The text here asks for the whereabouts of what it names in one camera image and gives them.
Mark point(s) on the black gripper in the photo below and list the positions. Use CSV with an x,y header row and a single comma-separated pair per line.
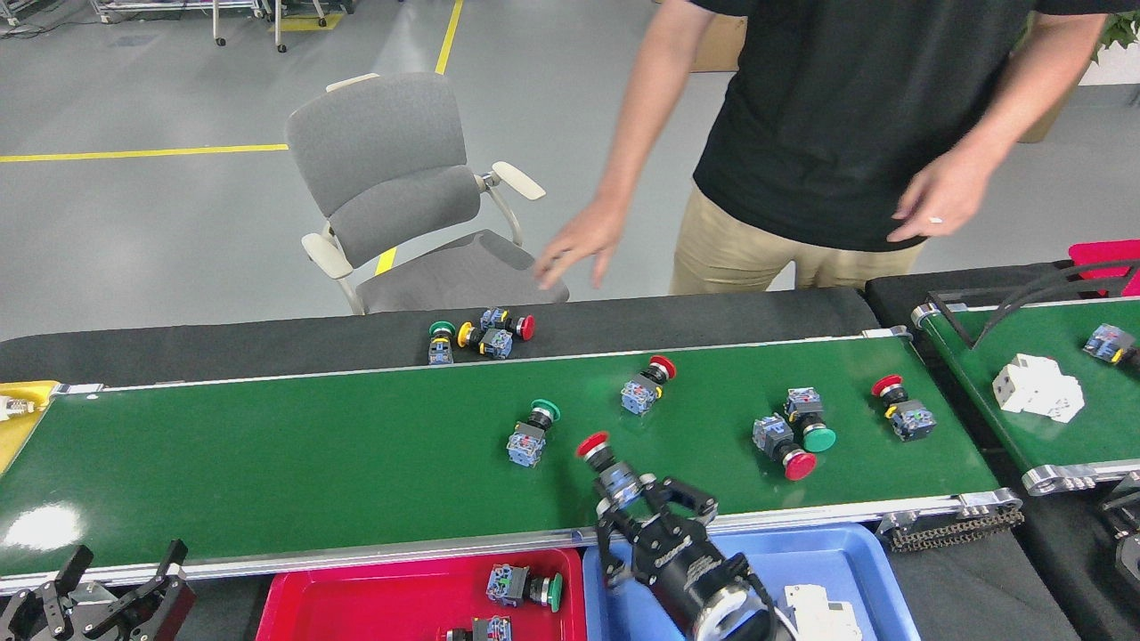
x,y
686,565
82,632

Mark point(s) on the green mushroom push button switch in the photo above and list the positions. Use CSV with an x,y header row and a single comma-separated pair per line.
x,y
1109,343
818,438
525,445
442,330
506,586

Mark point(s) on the white circuit breaker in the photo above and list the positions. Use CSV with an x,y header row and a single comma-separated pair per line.
x,y
819,619
1038,392

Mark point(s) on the yellow mushroom push button switch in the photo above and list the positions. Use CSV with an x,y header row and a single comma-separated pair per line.
x,y
495,344

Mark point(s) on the person's right forearm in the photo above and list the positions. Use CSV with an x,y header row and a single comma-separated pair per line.
x,y
655,107

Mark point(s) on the person's left forearm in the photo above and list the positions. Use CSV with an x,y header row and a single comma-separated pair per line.
x,y
1024,107

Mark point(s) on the blue plastic tray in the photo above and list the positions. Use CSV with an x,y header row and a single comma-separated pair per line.
x,y
828,561

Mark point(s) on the yellow plastic tray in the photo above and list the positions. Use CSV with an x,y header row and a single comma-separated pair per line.
x,y
16,441

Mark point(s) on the white part with metal tip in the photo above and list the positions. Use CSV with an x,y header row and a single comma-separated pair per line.
x,y
12,409

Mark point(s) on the long green conveyor belt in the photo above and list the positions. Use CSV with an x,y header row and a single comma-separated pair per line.
x,y
312,463

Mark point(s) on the red plastic tray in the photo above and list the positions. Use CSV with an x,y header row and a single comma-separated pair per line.
x,y
374,605

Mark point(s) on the green conveyor with black guide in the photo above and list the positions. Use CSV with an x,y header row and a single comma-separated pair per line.
x,y
1060,447

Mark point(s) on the person's right hand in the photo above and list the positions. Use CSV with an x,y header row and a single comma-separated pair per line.
x,y
588,240

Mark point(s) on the person's left hand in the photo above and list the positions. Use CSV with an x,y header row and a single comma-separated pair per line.
x,y
948,196

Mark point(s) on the long black table cover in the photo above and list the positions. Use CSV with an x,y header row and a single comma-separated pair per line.
x,y
223,350

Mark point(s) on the person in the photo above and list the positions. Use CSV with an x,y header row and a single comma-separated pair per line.
x,y
846,116

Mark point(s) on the grey office chair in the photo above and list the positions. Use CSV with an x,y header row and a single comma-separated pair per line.
x,y
383,151

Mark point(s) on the black joystick controller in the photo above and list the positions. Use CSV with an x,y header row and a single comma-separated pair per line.
x,y
1127,556

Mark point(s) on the brown cardboard box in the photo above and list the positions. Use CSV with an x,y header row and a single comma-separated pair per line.
x,y
726,49

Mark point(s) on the red plastic bin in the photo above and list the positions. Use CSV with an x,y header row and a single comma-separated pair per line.
x,y
1104,254

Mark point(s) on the white wheeled metal rack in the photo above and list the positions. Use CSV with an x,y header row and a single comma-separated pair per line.
x,y
216,22

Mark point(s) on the potted plant in gold pot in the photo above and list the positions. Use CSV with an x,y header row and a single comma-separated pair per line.
x,y
1124,31

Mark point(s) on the black curved guide bracket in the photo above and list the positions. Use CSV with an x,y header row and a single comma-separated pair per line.
x,y
1033,289

